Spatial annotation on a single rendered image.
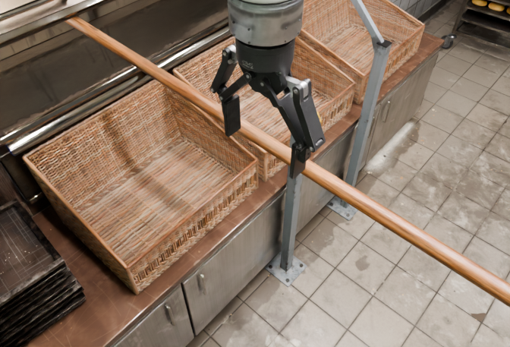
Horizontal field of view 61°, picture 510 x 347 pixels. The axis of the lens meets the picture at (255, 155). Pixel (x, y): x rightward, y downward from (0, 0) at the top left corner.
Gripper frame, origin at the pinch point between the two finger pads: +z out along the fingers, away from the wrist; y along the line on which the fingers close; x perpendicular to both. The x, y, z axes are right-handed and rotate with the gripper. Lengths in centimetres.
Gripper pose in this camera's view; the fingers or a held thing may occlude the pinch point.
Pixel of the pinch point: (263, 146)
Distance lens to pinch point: 68.7
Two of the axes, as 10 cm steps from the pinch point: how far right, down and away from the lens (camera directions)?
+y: 7.4, 4.8, -4.7
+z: 0.1, 6.9, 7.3
